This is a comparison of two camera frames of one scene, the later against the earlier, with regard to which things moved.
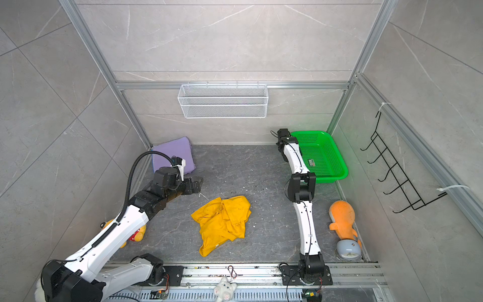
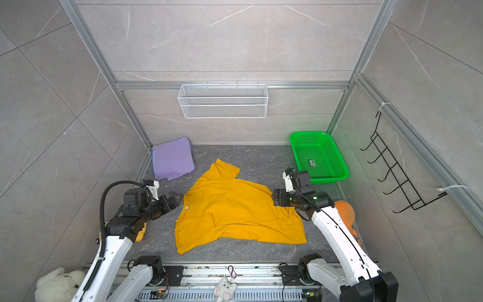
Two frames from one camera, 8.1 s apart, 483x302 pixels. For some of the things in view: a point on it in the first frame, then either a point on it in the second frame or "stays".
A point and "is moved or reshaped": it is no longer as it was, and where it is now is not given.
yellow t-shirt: [222, 221] is moved or reshaped
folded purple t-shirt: [180, 147] stays
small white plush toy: [224, 290] stays
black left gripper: [190, 190] -> [165, 203]
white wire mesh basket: [222, 101] stays
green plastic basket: [321, 156] stays
